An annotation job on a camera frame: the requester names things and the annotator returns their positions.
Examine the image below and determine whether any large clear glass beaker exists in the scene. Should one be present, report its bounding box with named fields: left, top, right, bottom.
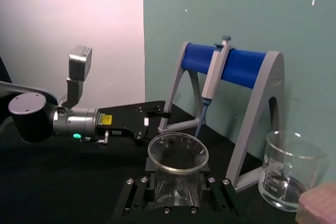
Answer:
left=258, top=130, right=328, bottom=213

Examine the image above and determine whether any grey stand with blue roller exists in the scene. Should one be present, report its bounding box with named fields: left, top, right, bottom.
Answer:
left=158, top=41, right=285, bottom=193

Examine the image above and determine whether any small clear glass beaker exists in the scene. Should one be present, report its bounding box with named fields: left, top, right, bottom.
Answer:
left=147, top=132, right=209, bottom=209

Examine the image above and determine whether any thin dark cable silver plug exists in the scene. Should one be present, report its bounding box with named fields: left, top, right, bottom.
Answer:
left=83, top=130, right=110, bottom=146

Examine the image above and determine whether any light wooden block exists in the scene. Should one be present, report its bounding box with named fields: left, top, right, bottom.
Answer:
left=295, top=182, right=336, bottom=224

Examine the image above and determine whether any grey pipette with blue tip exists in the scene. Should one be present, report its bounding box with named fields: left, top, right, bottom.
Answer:
left=194, top=35, right=233, bottom=138

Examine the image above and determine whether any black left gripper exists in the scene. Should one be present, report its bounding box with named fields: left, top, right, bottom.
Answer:
left=96, top=100, right=172, bottom=146

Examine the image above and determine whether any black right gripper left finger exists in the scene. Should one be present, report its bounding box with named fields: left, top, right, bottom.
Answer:
left=111, top=157, right=159, bottom=219

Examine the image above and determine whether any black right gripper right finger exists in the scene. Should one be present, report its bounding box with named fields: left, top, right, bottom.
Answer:
left=198, top=161, right=240, bottom=216

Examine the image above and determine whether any black table cloth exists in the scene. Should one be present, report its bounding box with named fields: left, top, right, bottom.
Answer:
left=0, top=100, right=336, bottom=224

